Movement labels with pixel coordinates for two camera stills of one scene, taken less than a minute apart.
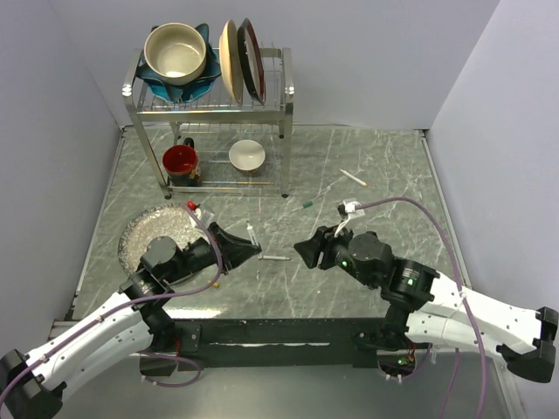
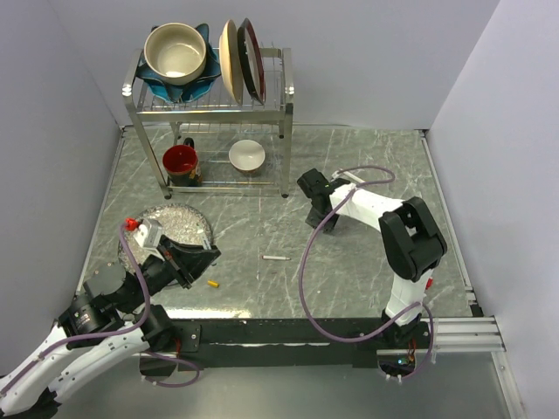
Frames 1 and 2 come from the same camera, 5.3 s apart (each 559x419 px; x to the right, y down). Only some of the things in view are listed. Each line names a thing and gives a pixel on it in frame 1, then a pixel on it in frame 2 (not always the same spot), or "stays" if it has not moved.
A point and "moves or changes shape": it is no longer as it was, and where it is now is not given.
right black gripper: x=323 y=241 -> x=312 y=219
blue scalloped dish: x=193 y=90 stays
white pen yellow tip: x=354 y=178 stays
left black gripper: x=234 y=250 -> x=186 y=260
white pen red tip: x=274 y=257 stays
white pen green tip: x=252 y=237 moves or changes shape
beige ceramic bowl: x=175 y=53 stays
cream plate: x=231 y=59 stays
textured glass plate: x=171 y=220 stays
